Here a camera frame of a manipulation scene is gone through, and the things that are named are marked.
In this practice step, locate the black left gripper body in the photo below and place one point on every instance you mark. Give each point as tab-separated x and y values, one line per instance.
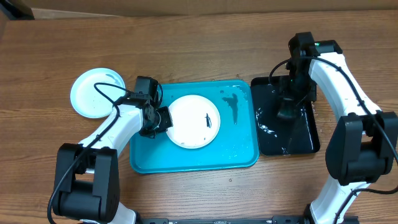
161	120

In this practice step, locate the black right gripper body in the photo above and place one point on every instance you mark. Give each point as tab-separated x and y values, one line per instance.
300	88

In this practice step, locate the green sponge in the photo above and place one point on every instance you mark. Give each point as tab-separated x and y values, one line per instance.
287	112

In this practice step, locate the pink white plate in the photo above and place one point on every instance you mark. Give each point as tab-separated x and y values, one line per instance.
196	121

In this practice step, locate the light blue plate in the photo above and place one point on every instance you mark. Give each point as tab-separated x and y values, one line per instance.
84	98

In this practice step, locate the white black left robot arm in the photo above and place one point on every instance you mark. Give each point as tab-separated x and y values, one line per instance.
86	186

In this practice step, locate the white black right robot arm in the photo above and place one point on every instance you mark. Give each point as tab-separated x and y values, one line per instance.
363	145

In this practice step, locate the black rectangular tray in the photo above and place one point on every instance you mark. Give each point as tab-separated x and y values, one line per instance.
280	136

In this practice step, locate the teal plastic tray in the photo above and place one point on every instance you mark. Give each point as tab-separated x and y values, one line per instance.
234	146

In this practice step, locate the brown cardboard backdrop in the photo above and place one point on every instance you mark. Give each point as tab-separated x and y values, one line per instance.
204	7

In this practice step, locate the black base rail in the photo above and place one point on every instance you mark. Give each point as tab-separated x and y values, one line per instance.
278	219

